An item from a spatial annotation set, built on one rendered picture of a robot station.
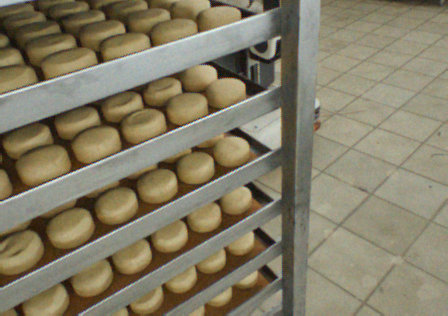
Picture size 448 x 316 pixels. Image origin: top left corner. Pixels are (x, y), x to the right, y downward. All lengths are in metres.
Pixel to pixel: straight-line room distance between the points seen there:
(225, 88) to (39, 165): 0.23
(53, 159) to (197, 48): 0.18
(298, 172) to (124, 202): 0.22
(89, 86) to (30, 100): 0.05
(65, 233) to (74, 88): 0.18
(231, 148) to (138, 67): 0.22
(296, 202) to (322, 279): 1.29
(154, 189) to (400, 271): 1.55
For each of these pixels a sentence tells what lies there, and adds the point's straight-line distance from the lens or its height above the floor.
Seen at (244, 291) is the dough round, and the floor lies 0.86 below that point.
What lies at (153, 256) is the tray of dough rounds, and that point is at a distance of 0.57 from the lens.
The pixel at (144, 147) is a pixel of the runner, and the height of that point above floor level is 1.24.
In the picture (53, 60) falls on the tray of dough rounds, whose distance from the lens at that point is 0.41.
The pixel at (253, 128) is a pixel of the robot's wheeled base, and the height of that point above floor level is 0.28.
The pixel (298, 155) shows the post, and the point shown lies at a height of 1.16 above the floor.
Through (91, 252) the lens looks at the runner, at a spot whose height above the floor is 1.14.
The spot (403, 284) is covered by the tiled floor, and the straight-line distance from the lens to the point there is 1.90.
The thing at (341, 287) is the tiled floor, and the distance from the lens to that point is 1.83.
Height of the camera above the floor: 1.46
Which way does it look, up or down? 35 degrees down
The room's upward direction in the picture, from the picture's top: 6 degrees counter-clockwise
